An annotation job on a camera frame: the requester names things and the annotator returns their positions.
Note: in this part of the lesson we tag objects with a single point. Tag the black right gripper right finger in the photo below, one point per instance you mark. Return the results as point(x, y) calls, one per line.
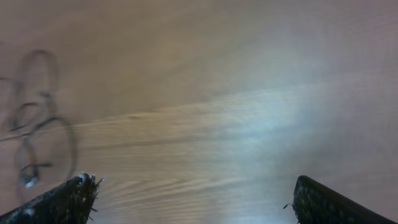
point(315, 203)

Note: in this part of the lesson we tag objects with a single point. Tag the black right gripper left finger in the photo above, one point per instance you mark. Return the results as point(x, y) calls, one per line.
point(69, 203)

